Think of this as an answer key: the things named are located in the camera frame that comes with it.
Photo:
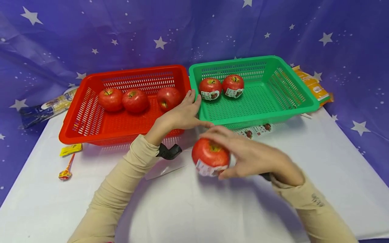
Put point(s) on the person's right hand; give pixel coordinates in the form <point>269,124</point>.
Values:
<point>261,158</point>

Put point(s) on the person's left hand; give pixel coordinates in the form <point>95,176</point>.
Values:
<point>177,118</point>

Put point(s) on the person's left thumb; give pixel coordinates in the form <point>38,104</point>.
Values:
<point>203,124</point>

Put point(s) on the person's left fingers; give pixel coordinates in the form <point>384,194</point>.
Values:
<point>193,99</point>

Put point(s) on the person's right thumb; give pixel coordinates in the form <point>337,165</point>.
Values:
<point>229,172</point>

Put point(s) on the person's right fingers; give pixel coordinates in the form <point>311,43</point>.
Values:
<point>220,133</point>

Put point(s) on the red apple with label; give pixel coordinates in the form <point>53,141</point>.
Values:
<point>209,155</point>
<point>233,84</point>
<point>210,87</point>

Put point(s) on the person's left forearm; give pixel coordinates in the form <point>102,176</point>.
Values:
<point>121,189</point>

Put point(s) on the person's right forearm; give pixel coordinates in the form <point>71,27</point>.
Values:
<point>316,209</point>

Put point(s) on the apple label strip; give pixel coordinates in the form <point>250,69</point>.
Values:
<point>256,130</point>

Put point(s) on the black wrist band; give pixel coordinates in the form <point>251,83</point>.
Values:
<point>167,152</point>

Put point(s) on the green plastic basket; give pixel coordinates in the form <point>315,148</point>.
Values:
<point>258,101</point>

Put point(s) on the clear plastic film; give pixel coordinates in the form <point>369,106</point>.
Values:
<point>165,168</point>

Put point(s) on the red plastic basket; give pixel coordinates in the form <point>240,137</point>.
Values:
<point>121,126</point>

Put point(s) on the orange snack packet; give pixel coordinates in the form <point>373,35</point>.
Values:
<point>314,87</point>

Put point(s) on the yellow packet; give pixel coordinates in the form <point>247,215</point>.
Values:
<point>70,149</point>

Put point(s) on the lollipop with orange stick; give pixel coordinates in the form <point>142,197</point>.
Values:
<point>65,174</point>

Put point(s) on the blue and beige packet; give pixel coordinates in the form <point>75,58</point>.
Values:
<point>45,109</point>

